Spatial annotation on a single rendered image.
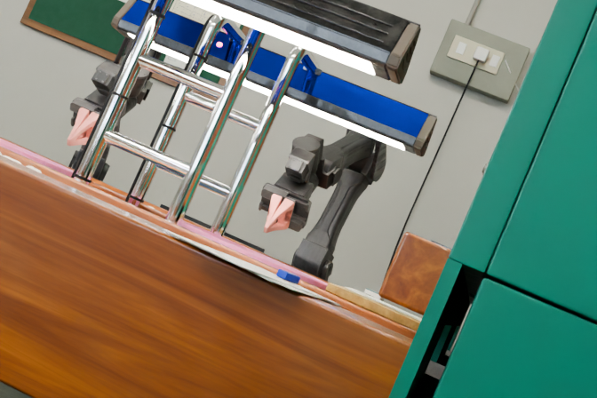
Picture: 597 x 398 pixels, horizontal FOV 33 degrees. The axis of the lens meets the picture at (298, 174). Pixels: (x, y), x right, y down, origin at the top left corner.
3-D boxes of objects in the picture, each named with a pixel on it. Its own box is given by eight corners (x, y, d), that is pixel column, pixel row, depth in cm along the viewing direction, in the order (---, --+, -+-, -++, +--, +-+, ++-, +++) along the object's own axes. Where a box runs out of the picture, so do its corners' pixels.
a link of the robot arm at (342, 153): (334, 165, 212) (394, 130, 237) (297, 150, 215) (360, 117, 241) (322, 218, 217) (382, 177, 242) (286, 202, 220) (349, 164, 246)
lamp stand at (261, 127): (134, 252, 187) (233, 31, 191) (231, 297, 183) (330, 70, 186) (97, 244, 169) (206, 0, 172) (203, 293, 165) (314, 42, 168)
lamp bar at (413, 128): (123, 36, 197) (139, 2, 197) (423, 158, 184) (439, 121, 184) (108, 24, 189) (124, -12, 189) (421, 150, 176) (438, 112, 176)
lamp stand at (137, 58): (44, 233, 148) (171, -44, 152) (164, 288, 144) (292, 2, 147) (-17, 219, 130) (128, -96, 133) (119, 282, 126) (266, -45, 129)
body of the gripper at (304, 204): (308, 205, 201) (322, 187, 207) (262, 186, 203) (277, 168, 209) (302, 231, 204) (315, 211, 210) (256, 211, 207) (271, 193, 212)
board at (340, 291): (354, 298, 167) (356, 290, 167) (439, 335, 163) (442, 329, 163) (324, 290, 134) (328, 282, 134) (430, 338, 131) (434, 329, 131)
